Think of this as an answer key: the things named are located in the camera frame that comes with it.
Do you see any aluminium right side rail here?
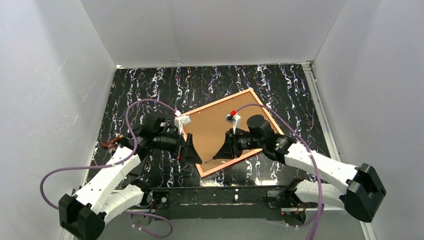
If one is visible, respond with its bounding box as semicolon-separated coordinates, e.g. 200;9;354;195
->
300;62;341;162

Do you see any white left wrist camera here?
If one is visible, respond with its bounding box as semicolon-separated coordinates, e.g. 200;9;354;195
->
174;110;192;135

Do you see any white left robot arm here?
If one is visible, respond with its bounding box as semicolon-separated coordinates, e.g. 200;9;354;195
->
58;114;202;240

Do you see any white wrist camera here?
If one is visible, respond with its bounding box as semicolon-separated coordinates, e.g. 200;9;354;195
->
225;110;241;134
174;110;192;135

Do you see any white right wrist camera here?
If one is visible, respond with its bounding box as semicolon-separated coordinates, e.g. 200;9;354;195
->
225;110;241;134

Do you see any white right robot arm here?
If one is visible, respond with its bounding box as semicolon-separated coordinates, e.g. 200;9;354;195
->
213;111;387;223

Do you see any aluminium front rail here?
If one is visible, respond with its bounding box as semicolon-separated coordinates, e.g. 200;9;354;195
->
62;187;369;215

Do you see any red picture frame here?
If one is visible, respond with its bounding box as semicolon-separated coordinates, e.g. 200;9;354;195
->
180;87;285;180

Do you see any aluminium rail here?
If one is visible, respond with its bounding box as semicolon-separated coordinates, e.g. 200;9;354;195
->
300;62;341;162
62;187;369;215

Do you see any brown copper pipe fitting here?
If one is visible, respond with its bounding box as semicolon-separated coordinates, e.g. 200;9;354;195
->
100;134;124;151

